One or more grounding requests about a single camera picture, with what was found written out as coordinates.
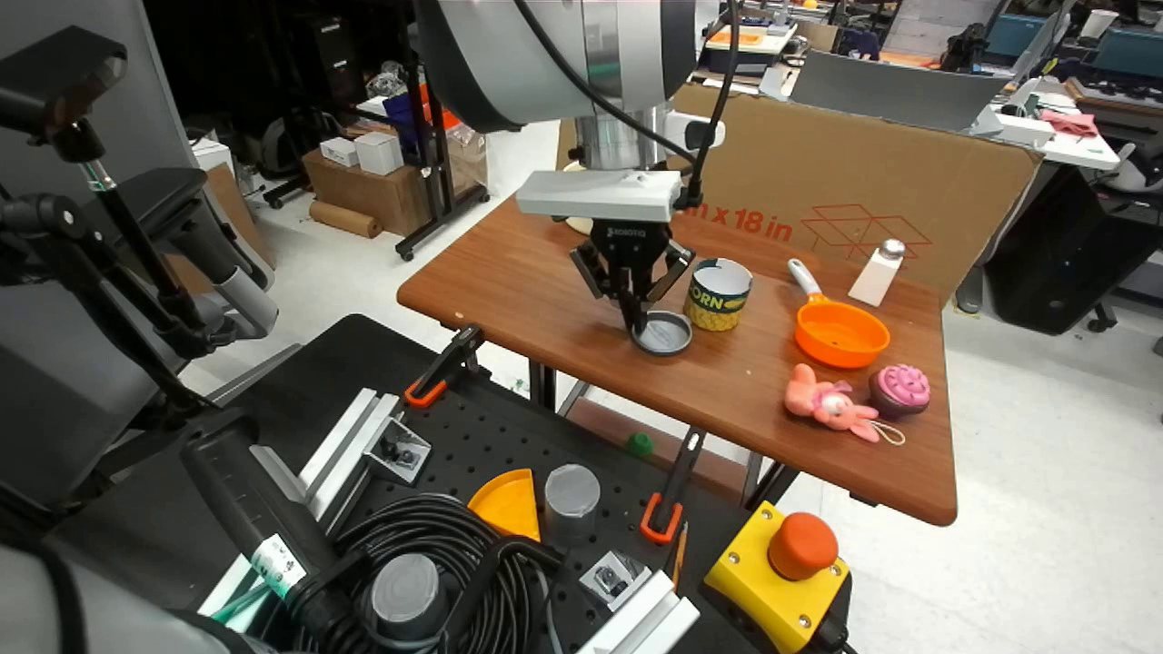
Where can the small black white tag plate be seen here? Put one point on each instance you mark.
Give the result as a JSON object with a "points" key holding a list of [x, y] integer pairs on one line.
{"points": [[617, 580], [401, 451]]}

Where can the black floor stand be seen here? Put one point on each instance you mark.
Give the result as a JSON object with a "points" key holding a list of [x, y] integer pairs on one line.
{"points": [[439, 184]]}

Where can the white shaker bottle grey cap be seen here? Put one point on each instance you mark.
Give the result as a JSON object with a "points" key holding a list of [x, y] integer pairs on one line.
{"points": [[872, 278]]}

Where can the grey wrist camera bar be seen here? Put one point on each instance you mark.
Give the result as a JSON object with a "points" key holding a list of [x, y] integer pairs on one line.
{"points": [[602, 194]]}

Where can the black perforated breadboard table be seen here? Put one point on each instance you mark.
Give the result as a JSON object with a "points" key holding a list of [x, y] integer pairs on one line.
{"points": [[339, 365]]}

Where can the light grey cylinder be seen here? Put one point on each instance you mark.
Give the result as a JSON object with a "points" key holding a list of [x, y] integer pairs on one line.
{"points": [[572, 493]]}

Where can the grey rounded robot base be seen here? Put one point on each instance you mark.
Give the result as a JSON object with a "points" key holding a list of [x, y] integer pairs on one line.
{"points": [[47, 595]]}

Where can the orange plastic wedge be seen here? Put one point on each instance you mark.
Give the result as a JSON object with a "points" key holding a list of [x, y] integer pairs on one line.
{"points": [[511, 509]]}

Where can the grey round plastic lid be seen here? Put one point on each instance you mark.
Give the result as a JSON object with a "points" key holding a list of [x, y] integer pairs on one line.
{"points": [[668, 340]]}

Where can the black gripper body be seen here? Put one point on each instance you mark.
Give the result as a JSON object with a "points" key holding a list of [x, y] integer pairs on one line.
{"points": [[628, 241]]}

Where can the grey flat panel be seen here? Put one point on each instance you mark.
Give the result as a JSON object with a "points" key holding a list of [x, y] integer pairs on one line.
{"points": [[895, 91]]}

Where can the yellow emergency stop button box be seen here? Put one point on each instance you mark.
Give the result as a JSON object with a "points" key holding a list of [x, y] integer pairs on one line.
{"points": [[763, 588]]}

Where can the black foam tube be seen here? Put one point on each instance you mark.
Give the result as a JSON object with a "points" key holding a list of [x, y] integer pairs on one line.
{"points": [[240, 494]]}

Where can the white small box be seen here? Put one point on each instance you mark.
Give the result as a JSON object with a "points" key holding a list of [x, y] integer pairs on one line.
{"points": [[364, 150]]}

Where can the pink plush toy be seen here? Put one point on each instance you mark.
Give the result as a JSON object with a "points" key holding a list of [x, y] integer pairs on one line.
{"points": [[815, 402]]}

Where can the wooden table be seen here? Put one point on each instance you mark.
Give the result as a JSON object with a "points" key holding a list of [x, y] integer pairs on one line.
{"points": [[521, 292]]}

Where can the white desk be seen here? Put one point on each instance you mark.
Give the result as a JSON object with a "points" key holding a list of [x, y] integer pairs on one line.
{"points": [[1066, 147]]}

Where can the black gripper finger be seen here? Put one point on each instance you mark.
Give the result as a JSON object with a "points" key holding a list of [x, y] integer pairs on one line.
{"points": [[663, 273], [613, 278]]}

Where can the black camera on stand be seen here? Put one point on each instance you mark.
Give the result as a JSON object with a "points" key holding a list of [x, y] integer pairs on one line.
{"points": [[55, 76]]}

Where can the small brown cardboard box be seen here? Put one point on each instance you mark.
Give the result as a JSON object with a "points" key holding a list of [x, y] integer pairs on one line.
{"points": [[231, 204]]}

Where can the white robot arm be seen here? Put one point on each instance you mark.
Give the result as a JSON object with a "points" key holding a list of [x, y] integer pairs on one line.
{"points": [[521, 61]]}

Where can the green knob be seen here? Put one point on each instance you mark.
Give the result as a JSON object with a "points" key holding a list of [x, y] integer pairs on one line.
{"points": [[642, 443]]}

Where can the aluminium extrusion rail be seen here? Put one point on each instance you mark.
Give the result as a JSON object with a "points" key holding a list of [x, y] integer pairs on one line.
{"points": [[351, 448], [642, 620]]}

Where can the dark grey cylinder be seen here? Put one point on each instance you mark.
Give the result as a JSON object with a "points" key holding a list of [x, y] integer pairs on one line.
{"points": [[404, 595]]}

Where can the pink frosted toy donut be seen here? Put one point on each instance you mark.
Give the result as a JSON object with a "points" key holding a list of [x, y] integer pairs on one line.
{"points": [[903, 390]]}

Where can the yellow corn can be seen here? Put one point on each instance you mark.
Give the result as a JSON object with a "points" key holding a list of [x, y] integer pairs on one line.
{"points": [[714, 310]]}

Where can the large cardboard box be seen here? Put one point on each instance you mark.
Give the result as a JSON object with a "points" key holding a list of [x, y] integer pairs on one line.
{"points": [[388, 194]]}

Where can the pink item on desk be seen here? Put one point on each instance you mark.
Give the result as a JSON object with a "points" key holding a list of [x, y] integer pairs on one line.
{"points": [[1073, 125]]}

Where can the brown cardboard board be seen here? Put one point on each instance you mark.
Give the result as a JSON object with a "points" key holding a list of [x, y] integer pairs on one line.
{"points": [[848, 156]]}

